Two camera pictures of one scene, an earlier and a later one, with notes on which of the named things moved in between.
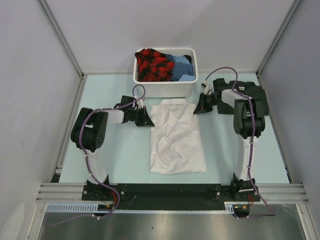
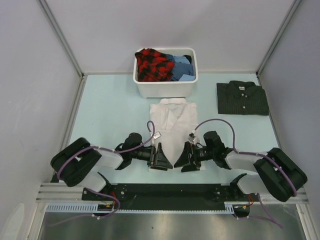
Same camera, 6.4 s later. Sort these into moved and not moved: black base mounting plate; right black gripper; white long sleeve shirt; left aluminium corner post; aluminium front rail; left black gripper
Moved: right black gripper; left black gripper
Not moved: left aluminium corner post; white long sleeve shirt; aluminium front rail; black base mounting plate
